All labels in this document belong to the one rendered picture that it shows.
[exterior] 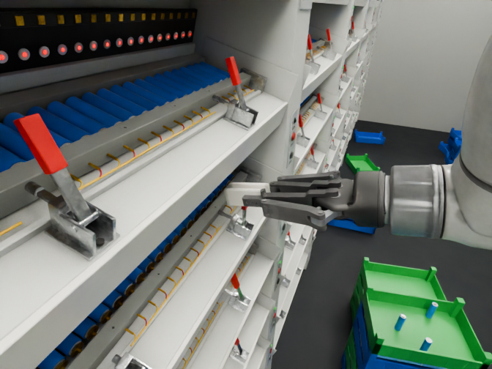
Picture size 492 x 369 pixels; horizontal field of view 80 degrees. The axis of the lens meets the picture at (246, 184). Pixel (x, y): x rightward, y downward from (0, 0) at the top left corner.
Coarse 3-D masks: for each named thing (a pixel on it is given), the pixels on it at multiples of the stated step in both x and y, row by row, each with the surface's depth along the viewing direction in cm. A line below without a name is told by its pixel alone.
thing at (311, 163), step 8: (320, 144) 129; (328, 144) 127; (312, 152) 114; (320, 152) 129; (304, 160) 120; (312, 160) 118; (320, 160) 124; (304, 168) 115; (312, 168) 116; (288, 224) 80
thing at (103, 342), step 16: (240, 176) 61; (208, 208) 51; (208, 224) 49; (192, 240) 45; (176, 256) 42; (160, 272) 39; (144, 288) 37; (160, 288) 39; (128, 304) 35; (144, 304) 36; (112, 320) 33; (128, 320) 34; (96, 336) 31; (112, 336) 32; (96, 352) 30; (80, 368) 29; (96, 368) 31
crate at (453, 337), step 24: (384, 312) 99; (408, 312) 100; (456, 312) 97; (384, 336) 92; (408, 336) 92; (432, 336) 92; (456, 336) 92; (408, 360) 86; (432, 360) 84; (456, 360) 82; (480, 360) 81
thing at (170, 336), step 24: (240, 168) 63; (264, 168) 63; (240, 216) 55; (240, 240) 51; (216, 264) 46; (168, 288) 40; (192, 288) 41; (216, 288) 42; (144, 312) 37; (168, 312) 38; (192, 312) 39; (144, 336) 35; (168, 336) 36; (192, 336) 37; (72, 360) 31; (144, 360) 33; (168, 360) 34
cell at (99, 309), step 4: (100, 304) 35; (96, 308) 34; (100, 308) 34; (104, 308) 34; (108, 308) 35; (92, 312) 34; (96, 312) 34; (100, 312) 34; (104, 312) 34; (92, 316) 34; (96, 316) 34; (100, 316) 34; (96, 320) 34; (100, 320) 34
